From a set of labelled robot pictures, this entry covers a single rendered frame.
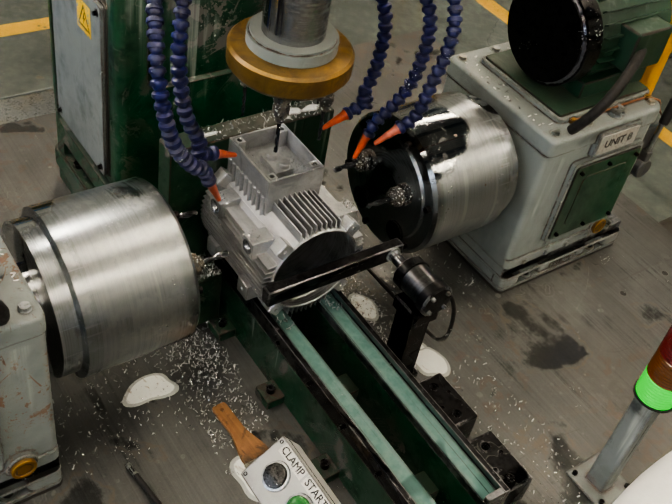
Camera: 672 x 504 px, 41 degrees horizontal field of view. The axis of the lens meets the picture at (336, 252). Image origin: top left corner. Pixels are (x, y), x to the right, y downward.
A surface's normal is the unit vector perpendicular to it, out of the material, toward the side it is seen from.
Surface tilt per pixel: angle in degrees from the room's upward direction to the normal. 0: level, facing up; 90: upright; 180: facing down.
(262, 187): 90
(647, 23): 0
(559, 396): 0
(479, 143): 36
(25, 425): 90
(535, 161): 90
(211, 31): 90
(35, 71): 0
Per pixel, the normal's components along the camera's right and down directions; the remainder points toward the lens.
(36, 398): 0.56, 0.63
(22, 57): 0.15, -0.72
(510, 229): -0.82, 0.29
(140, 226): 0.33, -0.45
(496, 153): 0.51, -0.03
